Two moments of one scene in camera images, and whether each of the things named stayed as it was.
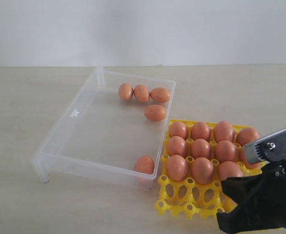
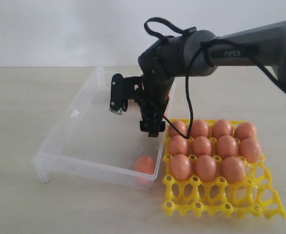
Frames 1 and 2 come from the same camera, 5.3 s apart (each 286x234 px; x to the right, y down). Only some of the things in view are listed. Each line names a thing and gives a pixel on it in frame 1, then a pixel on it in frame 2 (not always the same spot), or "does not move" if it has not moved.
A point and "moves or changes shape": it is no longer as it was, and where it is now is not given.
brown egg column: [155, 113] moves or changes shape
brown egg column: [242, 157] -> [250, 149]
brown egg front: [177, 167] moves or changes shape
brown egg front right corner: [145, 164] does not move
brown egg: [223, 131] moves or changes shape
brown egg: [202, 170] moves or changes shape
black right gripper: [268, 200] -> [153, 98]
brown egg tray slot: [177, 128] does not move
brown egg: [176, 146] does not move
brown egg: [200, 148] moves or changes shape
